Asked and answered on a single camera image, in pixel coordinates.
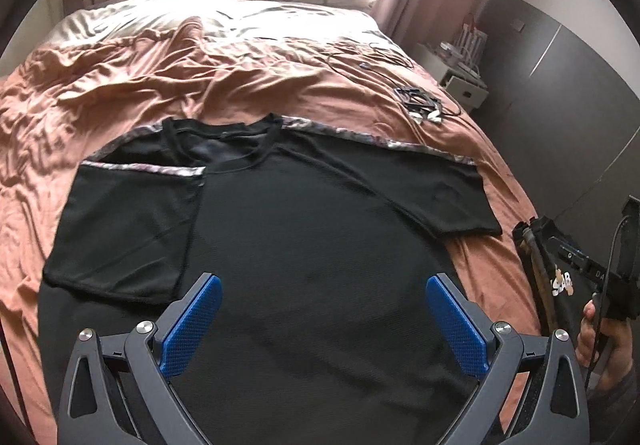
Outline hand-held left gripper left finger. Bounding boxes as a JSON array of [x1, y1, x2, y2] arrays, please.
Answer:
[[59, 272, 223, 445]]

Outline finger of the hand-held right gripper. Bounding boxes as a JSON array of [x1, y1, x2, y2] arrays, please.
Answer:
[[547, 234, 623, 288]]

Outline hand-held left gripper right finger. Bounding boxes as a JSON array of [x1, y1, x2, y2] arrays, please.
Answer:
[[425, 273, 591, 445]]

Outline black t-shirt with patterned trim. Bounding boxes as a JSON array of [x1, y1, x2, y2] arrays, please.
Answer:
[[37, 113, 543, 445]]

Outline person's right forearm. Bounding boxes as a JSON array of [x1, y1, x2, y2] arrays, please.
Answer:
[[587, 375, 640, 431]]

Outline person's right hand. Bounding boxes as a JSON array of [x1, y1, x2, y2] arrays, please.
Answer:
[[575, 300, 640, 393]]

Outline dark grey wardrobe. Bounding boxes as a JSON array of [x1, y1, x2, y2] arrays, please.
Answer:
[[470, 0, 640, 246]]

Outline white nightstand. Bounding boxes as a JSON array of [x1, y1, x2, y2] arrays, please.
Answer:
[[415, 42, 488, 113]]

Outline small black and white gadgets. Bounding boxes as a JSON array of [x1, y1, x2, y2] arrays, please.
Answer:
[[392, 87, 463, 126]]

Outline brown blanket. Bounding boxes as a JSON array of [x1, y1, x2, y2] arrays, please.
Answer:
[[0, 17, 551, 445]]

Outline thin black cable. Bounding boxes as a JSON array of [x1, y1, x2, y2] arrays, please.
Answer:
[[320, 40, 416, 70]]

